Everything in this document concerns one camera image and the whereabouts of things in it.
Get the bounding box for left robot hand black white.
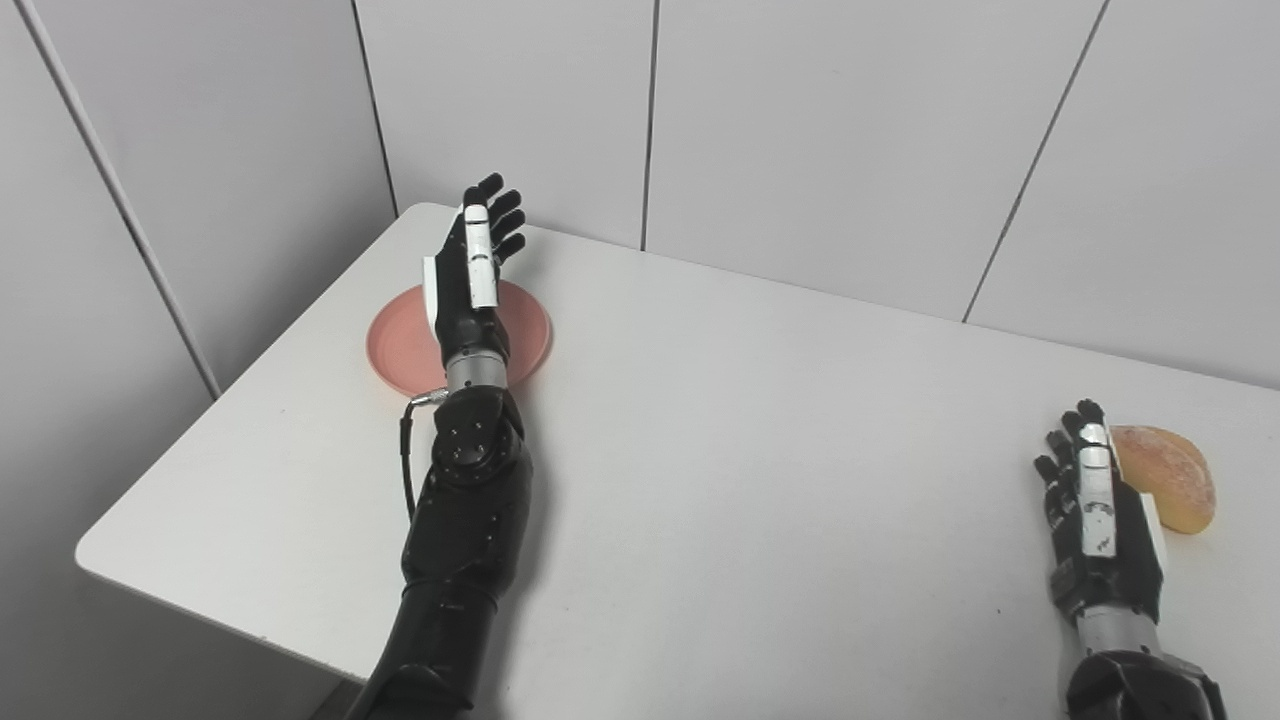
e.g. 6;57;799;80
423;173;528;367

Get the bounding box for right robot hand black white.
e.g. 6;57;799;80
1033;399;1169;626

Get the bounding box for pink plate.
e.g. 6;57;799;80
366;279;553;398

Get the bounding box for bread roll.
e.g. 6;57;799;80
1110;425;1217;535

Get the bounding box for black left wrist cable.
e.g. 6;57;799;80
400;388;450;524

